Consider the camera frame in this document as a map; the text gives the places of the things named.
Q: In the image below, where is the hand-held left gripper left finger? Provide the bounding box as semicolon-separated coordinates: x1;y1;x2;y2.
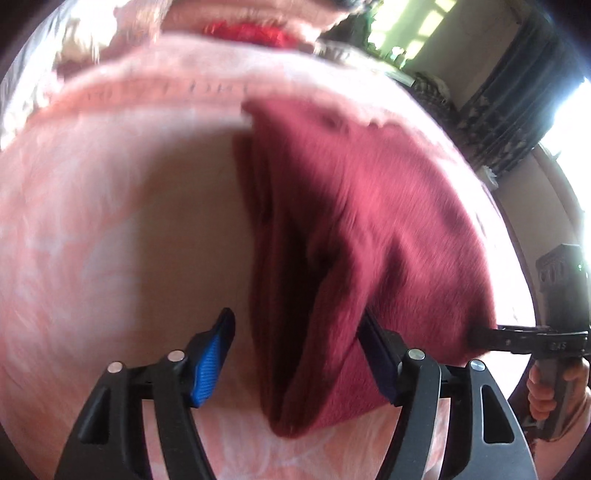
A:
54;308;236;480

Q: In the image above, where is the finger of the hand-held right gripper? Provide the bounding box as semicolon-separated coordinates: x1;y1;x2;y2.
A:
468;324;543;355

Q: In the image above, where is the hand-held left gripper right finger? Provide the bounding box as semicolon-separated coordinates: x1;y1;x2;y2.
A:
362;308;539;480

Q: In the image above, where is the dark red knit sweater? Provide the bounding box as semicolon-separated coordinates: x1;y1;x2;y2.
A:
233;97;497;439

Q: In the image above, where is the person's right hand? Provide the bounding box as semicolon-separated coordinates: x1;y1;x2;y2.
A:
526;360;591;437

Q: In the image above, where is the pink printed blanket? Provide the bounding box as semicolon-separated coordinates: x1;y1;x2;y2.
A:
0;32;539;480

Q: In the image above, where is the dark patterned curtain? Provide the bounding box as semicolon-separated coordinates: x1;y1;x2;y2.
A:
455;9;583;176

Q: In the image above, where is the dark checked clothing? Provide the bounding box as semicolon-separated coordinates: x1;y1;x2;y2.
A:
411;69;458;112

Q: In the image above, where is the red patterned pouch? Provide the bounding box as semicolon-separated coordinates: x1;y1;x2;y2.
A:
203;21;298;49

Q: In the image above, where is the folded pink fleece blanket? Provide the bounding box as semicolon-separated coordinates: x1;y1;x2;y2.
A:
115;0;352;42

